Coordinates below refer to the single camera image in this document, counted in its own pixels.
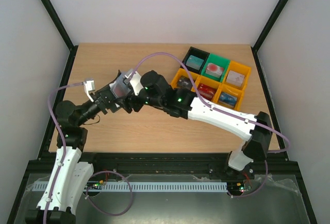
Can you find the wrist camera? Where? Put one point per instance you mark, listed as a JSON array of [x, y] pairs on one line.
[[133, 82], [89, 87]]

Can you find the white pink card stack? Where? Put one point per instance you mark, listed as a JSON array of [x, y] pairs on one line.
[[235, 78]]

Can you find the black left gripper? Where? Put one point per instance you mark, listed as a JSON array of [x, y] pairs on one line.
[[102, 102]]

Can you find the white red circle card stack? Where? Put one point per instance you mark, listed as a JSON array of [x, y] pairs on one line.
[[214, 70]]

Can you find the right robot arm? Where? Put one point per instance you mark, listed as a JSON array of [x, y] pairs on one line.
[[153, 90]]

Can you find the yellow bin front left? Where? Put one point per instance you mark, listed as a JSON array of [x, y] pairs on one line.
[[180, 72]]

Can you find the black bin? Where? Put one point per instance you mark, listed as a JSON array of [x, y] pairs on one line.
[[198, 53]]

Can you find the slotted cable duct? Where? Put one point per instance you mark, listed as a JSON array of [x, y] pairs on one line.
[[196, 187]]

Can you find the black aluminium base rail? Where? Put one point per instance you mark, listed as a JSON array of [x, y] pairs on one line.
[[168, 163]]

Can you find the green bin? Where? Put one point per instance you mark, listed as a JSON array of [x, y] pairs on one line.
[[218, 60]]

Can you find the frame post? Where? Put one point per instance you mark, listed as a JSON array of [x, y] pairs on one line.
[[269, 24], [58, 24]]

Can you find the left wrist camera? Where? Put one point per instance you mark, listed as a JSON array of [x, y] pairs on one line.
[[89, 87]]

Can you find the yellow bin back right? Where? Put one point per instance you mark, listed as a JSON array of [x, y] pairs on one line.
[[240, 68]]

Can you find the red VIP card stack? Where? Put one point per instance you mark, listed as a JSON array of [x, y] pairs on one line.
[[206, 91]]

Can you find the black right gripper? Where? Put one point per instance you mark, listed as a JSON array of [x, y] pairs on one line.
[[132, 99]]

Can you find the yellow bin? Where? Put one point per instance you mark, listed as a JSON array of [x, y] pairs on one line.
[[211, 83], [235, 92], [180, 72], [240, 68]]

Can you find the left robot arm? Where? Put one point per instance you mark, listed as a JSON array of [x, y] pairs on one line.
[[70, 175]]

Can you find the black VIP card stack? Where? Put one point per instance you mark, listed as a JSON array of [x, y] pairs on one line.
[[184, 83]]

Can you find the yellow bin front right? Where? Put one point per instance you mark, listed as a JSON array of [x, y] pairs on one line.
[[235, 92]]

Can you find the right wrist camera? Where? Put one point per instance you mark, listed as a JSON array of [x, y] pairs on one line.
[[133, 82]]

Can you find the left frame post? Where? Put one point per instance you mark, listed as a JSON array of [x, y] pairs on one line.
[[58, 24]]

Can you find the right frame post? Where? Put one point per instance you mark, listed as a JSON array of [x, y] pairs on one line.
[[269, 24]]

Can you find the yellow bin front middle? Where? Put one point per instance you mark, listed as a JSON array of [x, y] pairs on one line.
[[211, 83]]

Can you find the blue card stack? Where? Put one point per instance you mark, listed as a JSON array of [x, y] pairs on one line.
[[227, 99]]

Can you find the black leather card holder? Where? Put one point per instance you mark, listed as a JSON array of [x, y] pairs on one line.
[[119, 89]]

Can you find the teal card stack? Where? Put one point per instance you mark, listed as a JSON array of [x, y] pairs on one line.
[[194, 62]]

